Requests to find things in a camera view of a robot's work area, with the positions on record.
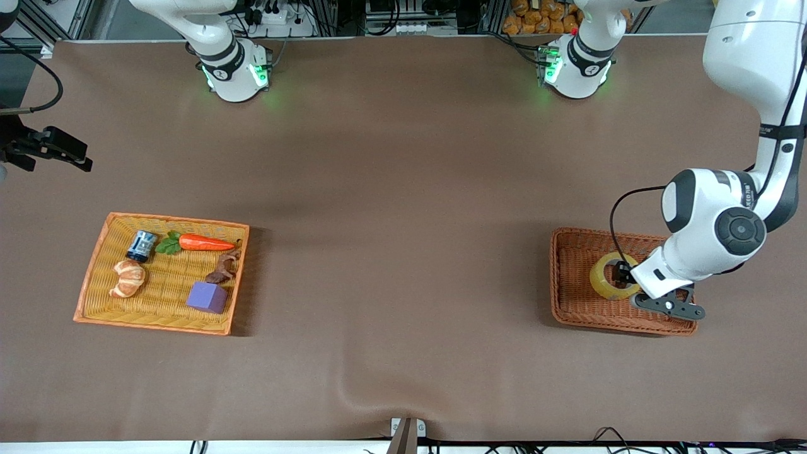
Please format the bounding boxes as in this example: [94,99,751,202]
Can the toy croissant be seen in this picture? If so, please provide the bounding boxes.
[108,259,148,298]

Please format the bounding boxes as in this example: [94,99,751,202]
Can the aluminium frame profile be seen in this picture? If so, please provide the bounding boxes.
[13,0,86,59]

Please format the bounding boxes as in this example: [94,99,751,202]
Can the purple foam cube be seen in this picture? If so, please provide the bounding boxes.
[186,281,229,315]

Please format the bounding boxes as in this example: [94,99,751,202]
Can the yellow tape roll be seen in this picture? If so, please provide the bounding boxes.
[589,251,641,301]

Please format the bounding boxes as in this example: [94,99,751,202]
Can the orange wicker tray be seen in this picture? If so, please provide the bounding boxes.
[73,212,251,336]

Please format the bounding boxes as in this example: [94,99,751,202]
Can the metal table bracket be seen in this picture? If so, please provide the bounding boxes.
[391,417,426,454]

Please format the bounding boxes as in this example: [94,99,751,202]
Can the blue toy can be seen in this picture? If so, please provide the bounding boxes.
[126,230,158,264]

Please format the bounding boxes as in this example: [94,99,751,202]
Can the orange toy carrot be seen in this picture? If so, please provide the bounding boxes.
[156,231,242,256]

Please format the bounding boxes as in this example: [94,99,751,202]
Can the white power strip with plugs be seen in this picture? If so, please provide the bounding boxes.
[243,0,316,37]

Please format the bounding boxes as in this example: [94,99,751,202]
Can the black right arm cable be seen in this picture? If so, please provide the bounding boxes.
[0,37,64,115]

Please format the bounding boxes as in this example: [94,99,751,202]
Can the brown wicker basket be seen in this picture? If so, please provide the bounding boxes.
[549,227,698,337]

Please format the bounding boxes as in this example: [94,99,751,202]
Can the brown toy figure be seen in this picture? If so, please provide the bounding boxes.
[205,248,243,284]

